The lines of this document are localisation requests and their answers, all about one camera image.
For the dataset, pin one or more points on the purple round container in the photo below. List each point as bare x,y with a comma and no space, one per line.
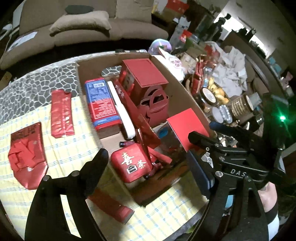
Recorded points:
159,43

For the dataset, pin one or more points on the white long object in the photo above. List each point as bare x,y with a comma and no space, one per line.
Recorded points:
125,118

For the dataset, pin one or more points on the red foil tea packet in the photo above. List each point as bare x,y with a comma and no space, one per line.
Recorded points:
61,114

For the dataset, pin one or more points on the grey stone-pattern cloth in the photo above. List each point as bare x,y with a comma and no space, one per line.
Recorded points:
33,90

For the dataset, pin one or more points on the bananas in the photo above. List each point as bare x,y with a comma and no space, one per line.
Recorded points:
218,92

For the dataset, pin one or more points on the red felt handbag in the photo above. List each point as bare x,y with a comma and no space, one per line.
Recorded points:
154,106

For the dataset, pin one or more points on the beige sofa cushion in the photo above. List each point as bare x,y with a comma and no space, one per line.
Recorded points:
94,20

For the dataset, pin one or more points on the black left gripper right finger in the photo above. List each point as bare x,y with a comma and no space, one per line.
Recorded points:
212,183

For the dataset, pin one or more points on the blue red tea carton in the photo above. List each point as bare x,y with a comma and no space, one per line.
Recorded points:
101,105

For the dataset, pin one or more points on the jar with barcode lid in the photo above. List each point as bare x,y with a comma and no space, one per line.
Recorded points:
207,97

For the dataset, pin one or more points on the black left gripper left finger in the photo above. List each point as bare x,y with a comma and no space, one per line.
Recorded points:
79,183

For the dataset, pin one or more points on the person's right hand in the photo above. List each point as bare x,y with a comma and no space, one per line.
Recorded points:
268,196

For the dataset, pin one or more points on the brown cardboard box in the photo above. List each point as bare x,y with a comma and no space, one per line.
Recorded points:
144,191

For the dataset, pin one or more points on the shiny red tote bag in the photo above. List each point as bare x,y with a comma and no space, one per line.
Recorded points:
27,156

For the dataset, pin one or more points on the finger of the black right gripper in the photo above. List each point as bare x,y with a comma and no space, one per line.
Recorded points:
203,143
240,134

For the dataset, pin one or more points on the red tea tin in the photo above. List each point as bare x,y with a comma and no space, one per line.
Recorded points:
131,163

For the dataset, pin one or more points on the flat red gift box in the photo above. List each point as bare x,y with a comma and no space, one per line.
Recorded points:
184,123

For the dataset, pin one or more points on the black oval pad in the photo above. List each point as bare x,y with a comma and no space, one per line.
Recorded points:
78,9

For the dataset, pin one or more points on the brown fabric sofa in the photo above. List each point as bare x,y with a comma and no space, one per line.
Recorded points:
128,19

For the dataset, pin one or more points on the white plastic bag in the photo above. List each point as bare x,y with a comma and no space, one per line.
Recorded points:
171,63

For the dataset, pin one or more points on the red lidded square box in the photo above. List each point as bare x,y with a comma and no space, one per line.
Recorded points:
137,75

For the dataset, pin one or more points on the papers on sofa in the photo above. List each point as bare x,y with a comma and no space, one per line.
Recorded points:
22,40

